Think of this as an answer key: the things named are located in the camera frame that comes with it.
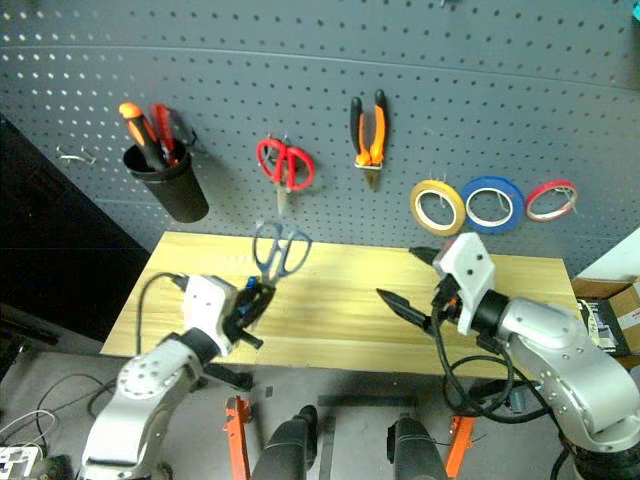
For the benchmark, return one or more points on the black cup holder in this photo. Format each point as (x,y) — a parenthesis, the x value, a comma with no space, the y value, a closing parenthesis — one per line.
(175,190)

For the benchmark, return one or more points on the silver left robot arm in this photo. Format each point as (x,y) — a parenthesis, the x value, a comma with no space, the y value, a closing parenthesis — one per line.
(145,395)

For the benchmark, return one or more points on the orange table clamp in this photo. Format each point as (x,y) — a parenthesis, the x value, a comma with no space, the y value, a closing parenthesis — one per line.
(238,435)
(459,445)

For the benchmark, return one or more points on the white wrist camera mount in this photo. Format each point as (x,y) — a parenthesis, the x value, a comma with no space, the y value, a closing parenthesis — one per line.
(205,305)
(467,270)

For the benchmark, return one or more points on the black cabinet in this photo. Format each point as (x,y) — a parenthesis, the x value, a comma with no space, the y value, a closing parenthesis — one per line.
(55,240)

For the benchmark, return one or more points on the white patterned box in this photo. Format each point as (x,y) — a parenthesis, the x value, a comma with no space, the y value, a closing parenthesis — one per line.
(17,462)

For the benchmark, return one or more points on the yellow tape roll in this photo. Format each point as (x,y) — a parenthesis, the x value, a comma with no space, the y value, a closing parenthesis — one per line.
(419,210)

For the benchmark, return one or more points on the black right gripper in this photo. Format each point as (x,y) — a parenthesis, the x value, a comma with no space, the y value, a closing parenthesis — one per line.
(449,300)

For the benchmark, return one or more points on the dark rounded shape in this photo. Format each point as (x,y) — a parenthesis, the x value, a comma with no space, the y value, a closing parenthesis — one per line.
(285,445)
(415,450)

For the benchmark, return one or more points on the red tape roll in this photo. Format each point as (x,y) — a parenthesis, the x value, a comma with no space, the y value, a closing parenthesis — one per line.
(550,186)

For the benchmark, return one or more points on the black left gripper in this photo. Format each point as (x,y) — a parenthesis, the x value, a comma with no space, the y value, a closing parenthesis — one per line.
(236,315)

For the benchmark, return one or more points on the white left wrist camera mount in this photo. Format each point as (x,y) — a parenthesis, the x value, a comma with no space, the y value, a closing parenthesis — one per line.
(205,305)

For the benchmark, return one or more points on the orange black screwdriver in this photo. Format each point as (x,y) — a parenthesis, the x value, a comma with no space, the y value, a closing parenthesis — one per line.
(141,132)

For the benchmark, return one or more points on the orange black pliers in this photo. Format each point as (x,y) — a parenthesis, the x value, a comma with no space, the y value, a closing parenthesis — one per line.
(377,135)

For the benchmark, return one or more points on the blue tape roll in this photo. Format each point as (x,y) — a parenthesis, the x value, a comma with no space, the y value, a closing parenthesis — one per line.
(515,200)

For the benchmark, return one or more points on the brown cardboard box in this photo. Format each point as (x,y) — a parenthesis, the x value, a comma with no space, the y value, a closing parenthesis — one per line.
(620,305)

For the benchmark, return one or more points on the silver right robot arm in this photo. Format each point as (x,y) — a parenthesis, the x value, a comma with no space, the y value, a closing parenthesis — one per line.
(565,360)

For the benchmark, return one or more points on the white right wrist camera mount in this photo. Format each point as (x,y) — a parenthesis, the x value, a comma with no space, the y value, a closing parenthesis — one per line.
(467,270)

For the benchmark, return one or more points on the dark grey pegboard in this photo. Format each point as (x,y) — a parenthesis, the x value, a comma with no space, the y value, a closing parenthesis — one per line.
(320,55)

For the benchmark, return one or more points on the metal pegboard hook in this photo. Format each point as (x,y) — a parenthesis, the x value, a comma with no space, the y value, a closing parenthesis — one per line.
(75,157)

